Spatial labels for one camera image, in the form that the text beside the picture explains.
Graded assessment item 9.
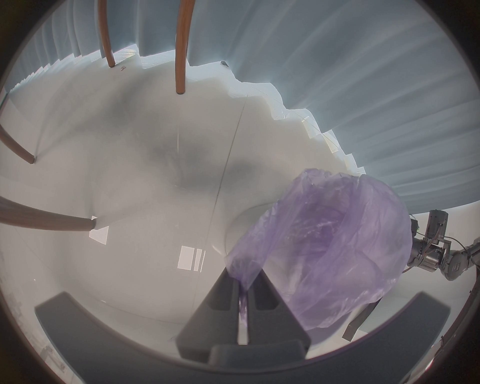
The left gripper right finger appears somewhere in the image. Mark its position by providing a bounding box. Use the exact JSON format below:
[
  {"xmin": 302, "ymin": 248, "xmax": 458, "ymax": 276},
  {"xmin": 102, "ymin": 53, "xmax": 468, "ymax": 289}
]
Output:
[{"xmin": 247, "ymin": 270, "xmax": 311, "ymax": 357}]

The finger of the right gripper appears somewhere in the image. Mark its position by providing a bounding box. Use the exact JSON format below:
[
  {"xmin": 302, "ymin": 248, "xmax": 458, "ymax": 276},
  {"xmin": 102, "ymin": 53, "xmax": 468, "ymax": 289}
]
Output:
[{"xmin": 342, "ymin": 301, "xmax": 380, "ymax": 343}]

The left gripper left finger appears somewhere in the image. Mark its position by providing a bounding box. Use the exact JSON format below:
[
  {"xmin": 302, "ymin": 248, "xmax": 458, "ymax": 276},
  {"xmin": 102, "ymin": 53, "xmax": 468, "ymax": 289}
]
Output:
[{"xmin": 176, "ymin": 267, "xmax": 241, "ymax": 364}]

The purple plastic bag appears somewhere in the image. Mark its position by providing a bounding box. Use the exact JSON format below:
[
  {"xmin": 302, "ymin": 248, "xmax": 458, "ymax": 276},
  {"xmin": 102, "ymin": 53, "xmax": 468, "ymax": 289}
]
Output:
[{"xmin": 225, "ymin": 168, "xmax": 413, "ymax": 331}]

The white trash bin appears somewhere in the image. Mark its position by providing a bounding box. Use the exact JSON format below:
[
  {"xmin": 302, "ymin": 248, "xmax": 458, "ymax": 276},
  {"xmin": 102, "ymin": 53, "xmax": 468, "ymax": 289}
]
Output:
[{"xmin": 224, "ymin": 202, "xmax": 286, "ymax": 263}]

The blue-grey curtain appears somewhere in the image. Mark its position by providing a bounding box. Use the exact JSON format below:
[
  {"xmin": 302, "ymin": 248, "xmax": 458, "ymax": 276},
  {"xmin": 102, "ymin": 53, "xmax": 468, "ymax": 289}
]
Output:
[{"xmin": 5, "ymin": 0, "xmax": 480, "ymax": 214}]

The white cushioned wooden chair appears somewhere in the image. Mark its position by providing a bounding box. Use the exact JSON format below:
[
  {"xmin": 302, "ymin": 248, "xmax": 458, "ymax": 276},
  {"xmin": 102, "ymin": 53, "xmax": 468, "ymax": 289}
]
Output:
[{"xmin": 0, "ymin": 0, "xmax": 196, "ymax": 233}]

